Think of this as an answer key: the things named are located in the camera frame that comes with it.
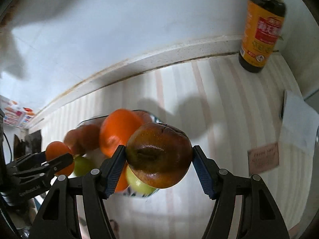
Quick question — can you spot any colourful printed box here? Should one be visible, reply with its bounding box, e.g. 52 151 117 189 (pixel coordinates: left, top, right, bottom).
1 96 35 129

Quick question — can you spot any white paper tissue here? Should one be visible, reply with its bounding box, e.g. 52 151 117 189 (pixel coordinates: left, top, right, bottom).
279 90 318 157

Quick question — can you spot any striped table mat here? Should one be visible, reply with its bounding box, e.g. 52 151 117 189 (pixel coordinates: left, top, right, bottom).
30 53 318 238

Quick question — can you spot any red yellow apple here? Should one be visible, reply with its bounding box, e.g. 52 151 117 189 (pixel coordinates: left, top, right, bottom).
132 110 153 123

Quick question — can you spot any black crumpled cloth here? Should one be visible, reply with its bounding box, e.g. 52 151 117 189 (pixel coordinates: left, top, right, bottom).
14 130 42 160

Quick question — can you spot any soy sauce bottle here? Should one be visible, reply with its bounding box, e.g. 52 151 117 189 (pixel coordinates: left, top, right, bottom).
238 0 286 73

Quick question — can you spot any floral white oval plate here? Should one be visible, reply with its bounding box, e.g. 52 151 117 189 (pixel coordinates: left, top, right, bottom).
78 109 161 197

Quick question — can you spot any brown bruised apple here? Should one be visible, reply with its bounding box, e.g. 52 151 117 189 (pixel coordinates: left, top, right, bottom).
125 122 192 189

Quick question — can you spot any dark brown round fruit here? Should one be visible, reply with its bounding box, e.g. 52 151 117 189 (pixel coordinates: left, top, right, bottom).
63 124 100 155

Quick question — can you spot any large orange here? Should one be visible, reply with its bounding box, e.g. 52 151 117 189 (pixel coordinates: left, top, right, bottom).
99 109 145 158

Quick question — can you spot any orange tangerine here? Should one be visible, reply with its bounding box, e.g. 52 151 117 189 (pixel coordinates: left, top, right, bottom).
115 163 129 193
45 141 75 176

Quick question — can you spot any green apple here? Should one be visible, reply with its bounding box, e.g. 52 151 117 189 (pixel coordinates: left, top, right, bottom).
74 156 94 177
126 166 158 196

